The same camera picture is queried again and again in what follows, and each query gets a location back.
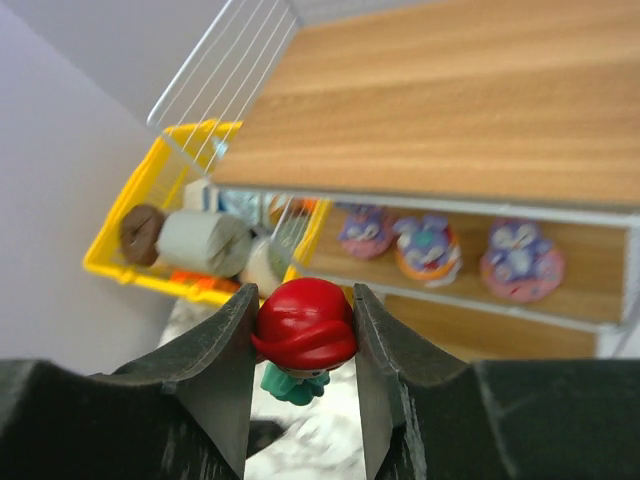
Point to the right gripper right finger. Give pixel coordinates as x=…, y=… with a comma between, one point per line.
x=394, y=365

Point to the large purple bunny toy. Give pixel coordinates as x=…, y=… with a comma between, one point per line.
x=521, y=263

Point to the red cherry toy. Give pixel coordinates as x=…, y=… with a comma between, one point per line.
x=304, y=330

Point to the white wire wooden shelf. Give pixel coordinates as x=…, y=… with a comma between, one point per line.
x=470, y=110

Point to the yellow plastic basket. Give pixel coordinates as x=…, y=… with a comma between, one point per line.
x=179, y=156

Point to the white can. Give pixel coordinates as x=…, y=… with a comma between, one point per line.
x=266, y=267

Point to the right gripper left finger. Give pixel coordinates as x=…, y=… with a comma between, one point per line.
x=187, y=403

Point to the white blue box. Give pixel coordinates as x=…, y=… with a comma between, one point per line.
x=200, y=195

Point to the white paper roll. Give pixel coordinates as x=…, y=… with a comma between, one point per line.
x=216, y=244

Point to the brown chocolate donut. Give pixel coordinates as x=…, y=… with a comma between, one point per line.
x=139, y=231

